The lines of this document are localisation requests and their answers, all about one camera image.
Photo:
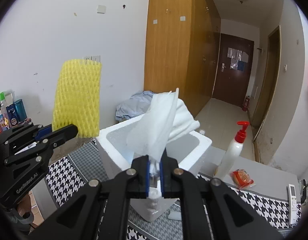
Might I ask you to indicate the white towel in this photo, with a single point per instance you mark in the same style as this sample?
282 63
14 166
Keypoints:
185 120

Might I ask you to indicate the dark brown door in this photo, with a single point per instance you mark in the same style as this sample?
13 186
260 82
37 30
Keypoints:
226 85

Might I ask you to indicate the red snack packet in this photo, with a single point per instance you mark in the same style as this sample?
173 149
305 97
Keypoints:
241 177

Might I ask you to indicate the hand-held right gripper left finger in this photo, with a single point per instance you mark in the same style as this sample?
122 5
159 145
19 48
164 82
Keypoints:
147 177

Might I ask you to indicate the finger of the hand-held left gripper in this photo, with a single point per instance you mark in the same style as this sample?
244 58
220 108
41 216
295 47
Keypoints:
63 133
43 132

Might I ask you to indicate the light blue crumpled cloth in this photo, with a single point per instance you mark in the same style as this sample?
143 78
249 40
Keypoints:
134 105

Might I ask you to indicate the wooden side door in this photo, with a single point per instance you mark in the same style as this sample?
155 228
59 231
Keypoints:
267 80

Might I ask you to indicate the red fire extinguisher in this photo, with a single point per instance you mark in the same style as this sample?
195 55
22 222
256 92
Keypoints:
245 103

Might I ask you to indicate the white foam box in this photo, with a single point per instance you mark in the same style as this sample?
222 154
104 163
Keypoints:
113 155

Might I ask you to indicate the person's left hand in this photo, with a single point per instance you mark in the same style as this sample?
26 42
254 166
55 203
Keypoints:
24 206

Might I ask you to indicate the houndstooth tablecloth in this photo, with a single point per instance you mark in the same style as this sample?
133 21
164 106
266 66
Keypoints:
63 175

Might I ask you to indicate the row of toiletry bottles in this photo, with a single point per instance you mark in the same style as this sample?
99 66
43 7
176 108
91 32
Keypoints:
18 110

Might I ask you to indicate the wooden wardrobe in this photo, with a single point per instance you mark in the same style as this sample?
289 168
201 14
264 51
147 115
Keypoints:
169 55

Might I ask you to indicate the grey paper notice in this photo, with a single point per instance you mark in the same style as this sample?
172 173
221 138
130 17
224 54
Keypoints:
237 53

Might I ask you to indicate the white wall switch plate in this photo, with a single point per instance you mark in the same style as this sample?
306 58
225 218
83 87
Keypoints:
101 9

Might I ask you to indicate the white tissue sheet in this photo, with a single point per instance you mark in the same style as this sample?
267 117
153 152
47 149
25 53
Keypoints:
154 125

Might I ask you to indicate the yellow foam net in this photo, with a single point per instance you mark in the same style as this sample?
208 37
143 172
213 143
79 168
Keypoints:
76 95

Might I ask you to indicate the blue paper notice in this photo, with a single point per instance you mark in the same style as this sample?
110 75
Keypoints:
240 65

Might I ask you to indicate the white wall socket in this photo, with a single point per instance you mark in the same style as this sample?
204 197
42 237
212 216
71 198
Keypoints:
86 57
95 58

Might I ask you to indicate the white lotion pump bottle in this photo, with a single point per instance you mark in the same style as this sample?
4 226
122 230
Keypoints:
231 155

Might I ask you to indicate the white remote control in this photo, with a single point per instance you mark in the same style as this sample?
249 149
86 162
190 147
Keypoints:
293 202

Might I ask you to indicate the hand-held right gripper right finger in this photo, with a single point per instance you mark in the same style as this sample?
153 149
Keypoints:
162 177

